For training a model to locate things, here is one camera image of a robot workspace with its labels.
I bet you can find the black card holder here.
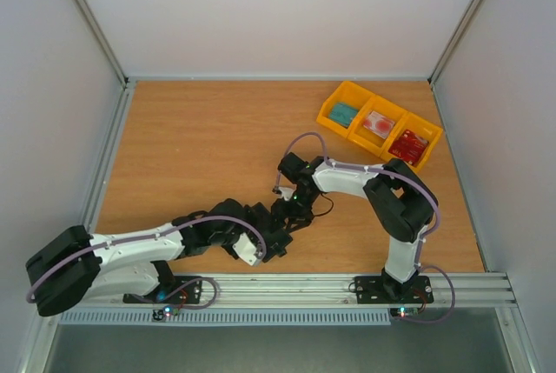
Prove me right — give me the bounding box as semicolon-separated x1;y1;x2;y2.
262;228;293;263

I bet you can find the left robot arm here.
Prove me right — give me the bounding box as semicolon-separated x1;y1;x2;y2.
25;198;292;316

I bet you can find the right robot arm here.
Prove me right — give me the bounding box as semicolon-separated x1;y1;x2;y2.
271;152;439;303

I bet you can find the green card stack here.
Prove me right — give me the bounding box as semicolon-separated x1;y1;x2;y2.
328;102;359;128

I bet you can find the yellow bin with green cards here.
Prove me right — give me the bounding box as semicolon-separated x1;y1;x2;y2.
316;81;375;138

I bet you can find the yellow bin with circle cards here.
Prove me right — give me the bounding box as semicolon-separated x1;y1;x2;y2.
347;96;408;156

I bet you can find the red circle card stack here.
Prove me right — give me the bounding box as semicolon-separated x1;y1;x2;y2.
363;110;395;139

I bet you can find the yellow bin with red cards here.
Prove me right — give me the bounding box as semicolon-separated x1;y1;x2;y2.
381;112;443;173

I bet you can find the left circuit board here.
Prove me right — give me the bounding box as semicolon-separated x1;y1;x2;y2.
151;306;180;322

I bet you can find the circuit board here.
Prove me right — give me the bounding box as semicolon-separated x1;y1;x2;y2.
390;306;421;318
151;306;180;322

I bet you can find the right circuit board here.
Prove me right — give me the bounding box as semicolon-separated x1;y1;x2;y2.
390;306;421;318

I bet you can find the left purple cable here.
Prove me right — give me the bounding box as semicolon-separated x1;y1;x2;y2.
26;215;266;310

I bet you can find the purple cable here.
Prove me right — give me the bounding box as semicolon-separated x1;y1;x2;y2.
274;131;456;325
26;215;266;310

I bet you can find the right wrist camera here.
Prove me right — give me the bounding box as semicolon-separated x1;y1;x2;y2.
272;186;295;201

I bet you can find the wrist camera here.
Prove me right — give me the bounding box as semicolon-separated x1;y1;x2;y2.
232;232;267;267
272;186;295;201

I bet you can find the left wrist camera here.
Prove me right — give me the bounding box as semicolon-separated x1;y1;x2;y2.
232;232;267;267

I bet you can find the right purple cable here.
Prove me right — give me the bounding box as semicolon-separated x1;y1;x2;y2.
274;131;456;325

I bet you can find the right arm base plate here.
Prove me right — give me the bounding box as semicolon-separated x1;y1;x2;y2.
354;275;434;304

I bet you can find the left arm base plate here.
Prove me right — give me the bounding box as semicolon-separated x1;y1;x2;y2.
122;276;202;305

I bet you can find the left aluminium rail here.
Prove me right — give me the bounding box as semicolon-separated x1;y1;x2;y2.
80;79;137;233

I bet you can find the aluminium rail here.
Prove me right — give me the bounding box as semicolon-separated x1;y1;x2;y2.
38;271;518;309
80;79;137;233

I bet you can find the front aluminium rail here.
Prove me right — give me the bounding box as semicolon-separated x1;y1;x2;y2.
38;271;518;309

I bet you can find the grey slotted cable duct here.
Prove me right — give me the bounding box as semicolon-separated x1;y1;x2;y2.
59;308;391;327

